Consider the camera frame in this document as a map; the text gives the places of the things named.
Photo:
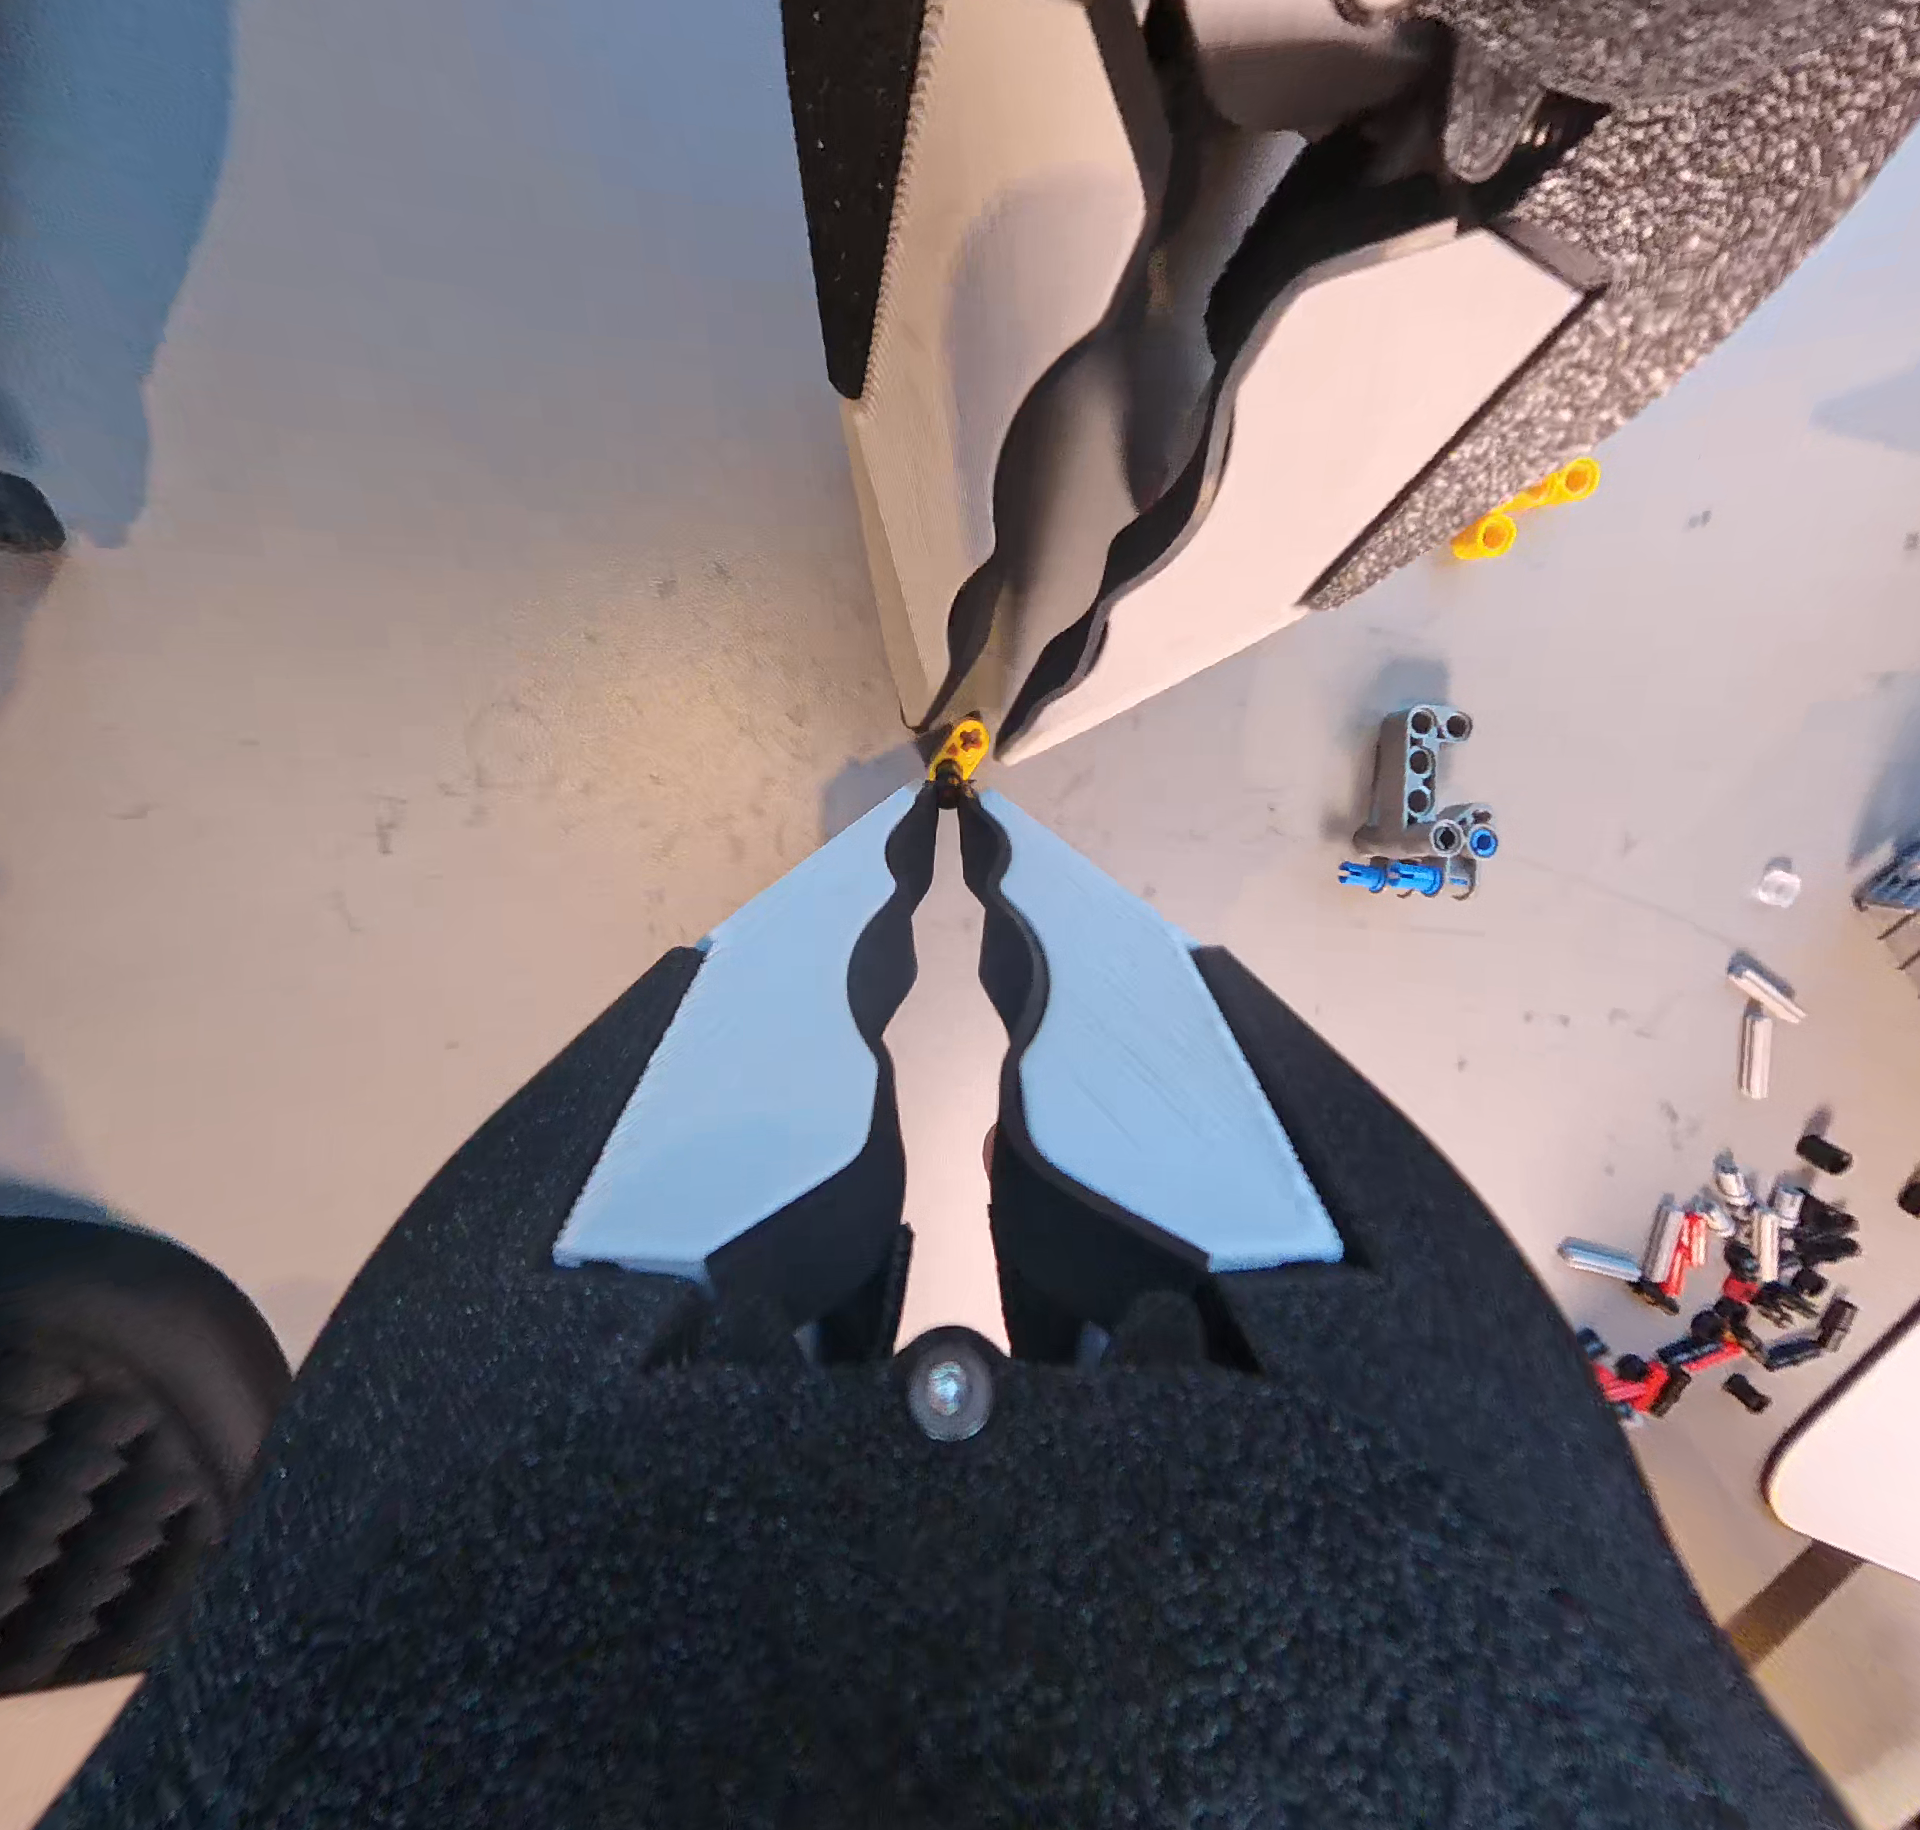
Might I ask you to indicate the white brick axle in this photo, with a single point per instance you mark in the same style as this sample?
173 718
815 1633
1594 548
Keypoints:
1758 1058

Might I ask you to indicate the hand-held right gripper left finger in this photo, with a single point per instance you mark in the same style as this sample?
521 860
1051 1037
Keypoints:
733 1096

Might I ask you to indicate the yellow thin brick liftarm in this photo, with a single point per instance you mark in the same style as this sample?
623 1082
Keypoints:
962 745

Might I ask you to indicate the grey brick beam assembly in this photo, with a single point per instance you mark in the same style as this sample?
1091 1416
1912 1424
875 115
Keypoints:
1403 781

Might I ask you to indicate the grey brick axle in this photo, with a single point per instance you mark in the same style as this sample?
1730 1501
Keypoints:
1763 982

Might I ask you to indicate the person's right forearm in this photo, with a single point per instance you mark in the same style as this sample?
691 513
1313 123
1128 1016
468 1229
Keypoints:
105 1451

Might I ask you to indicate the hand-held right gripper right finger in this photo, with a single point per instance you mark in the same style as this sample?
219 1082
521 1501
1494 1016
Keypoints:
1171 1104

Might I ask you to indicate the pile of small black pins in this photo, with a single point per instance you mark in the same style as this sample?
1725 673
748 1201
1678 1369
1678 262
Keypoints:
1784 1255

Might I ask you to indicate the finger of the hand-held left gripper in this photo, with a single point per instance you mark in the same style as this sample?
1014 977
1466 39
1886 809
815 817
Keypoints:
1002 210
1349 420

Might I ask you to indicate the grey desk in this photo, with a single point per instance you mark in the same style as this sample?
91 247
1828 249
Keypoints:
456 664

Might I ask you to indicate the clear round stud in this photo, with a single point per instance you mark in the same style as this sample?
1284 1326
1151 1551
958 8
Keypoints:
1778 887

